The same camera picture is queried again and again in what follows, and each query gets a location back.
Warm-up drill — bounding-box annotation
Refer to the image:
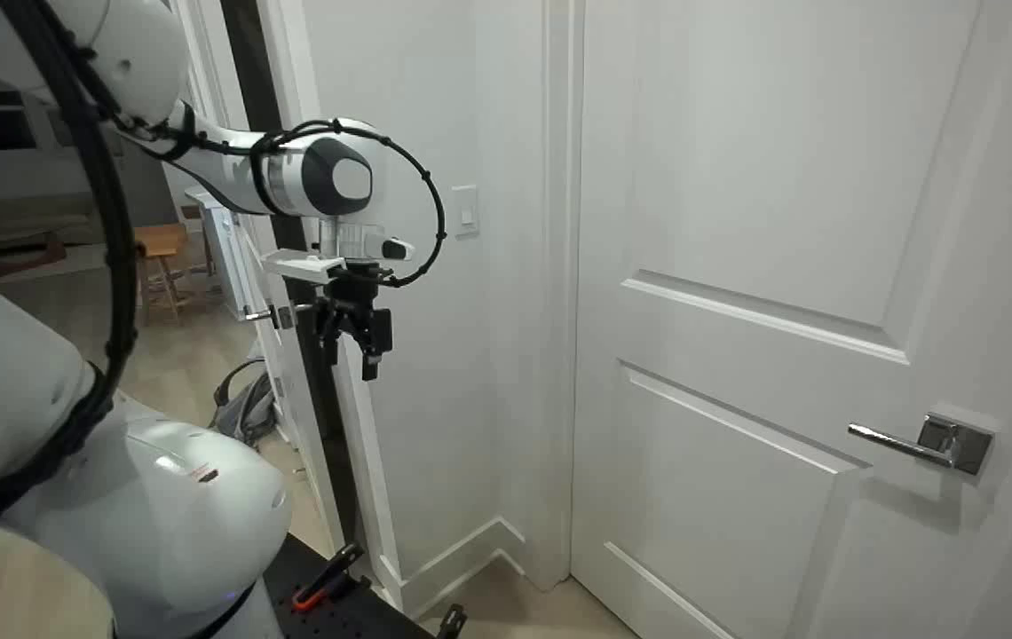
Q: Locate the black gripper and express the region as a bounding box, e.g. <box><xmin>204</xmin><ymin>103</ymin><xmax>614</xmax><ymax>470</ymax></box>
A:
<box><xmin>320</xmin><ymin>265</ymin><xmax>395</xmax><ymax>381</ymax></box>

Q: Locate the white panel door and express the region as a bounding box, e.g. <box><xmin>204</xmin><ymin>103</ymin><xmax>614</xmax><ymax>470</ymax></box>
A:
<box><xmin>570</xmin><ymin>0</ymin><xmax>1012</xmax><ymax>639</ymax></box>

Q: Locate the chrome lever door handle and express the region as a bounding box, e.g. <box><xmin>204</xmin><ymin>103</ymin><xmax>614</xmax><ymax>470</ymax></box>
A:
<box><xmin>846</xmin><ymin>411</ymin><xmax>993</xmax><ymax>474</ymax></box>

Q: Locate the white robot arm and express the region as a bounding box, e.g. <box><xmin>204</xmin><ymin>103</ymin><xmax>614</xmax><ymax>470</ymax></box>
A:
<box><xmin>0</xmin><ymin>0</ymin><xmax>397</xmax><ymax>639</ymax></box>

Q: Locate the black orange clamp near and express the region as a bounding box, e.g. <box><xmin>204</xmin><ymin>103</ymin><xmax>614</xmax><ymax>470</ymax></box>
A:
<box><xmin>290</xmin><ymin>544</ymin><xmax>363</xmax><ymax>614</ymax></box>

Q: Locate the black orange clamp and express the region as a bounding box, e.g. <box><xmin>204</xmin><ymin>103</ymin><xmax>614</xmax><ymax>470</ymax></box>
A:
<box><xmin>290</xmin><ymin>544</ymin><xmax>363</xmax><ymax>614</ymax></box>
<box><xmin>432</xmin><ymin>603</ymin><xmax>469</xmax><ymax>639</ymax></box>

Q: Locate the wooden stool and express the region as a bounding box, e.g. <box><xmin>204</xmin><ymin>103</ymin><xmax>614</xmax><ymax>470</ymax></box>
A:
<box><xmin>133</xmin><ymin>225</ymin><xmax>189</xmax><ymax>310</ymax></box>

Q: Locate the black base platform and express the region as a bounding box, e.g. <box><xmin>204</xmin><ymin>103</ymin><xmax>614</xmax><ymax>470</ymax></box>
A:
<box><xmin>261</xmin><ymin>536</ymin><xmax>428</xmax><ymax>639</ymax></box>

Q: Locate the black orange clamp far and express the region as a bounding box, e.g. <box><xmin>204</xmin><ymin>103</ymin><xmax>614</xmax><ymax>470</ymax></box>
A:
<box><xmin>432</xmin><ymin>603</ymin><xmax>469</xmax><ymax>639</ymax></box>

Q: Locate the window in far room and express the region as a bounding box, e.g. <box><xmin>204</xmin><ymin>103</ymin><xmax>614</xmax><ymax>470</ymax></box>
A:
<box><xmin>0</xmin><ymin>91</ymin><xmax>36</xmax><ymax>149</ymax></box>

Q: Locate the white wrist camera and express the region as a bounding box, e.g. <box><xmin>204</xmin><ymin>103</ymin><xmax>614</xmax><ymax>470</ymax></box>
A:
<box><xmin>261</xmin><ymin>248</ymin><xmax>345</xmax><ymax>286</ymax></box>

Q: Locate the white wall light switch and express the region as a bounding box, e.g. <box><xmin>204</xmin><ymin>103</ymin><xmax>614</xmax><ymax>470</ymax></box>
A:
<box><xmin>449</xmin><ymin>185</ymin><xmax>480</xmax><ymax>239</ymax></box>

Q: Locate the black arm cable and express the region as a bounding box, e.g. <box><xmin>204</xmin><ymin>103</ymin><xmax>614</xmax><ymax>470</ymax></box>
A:
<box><xmin>0</xmin><ymin>0</ymin><xmax>449</xmax><ymax>596</ymax></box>

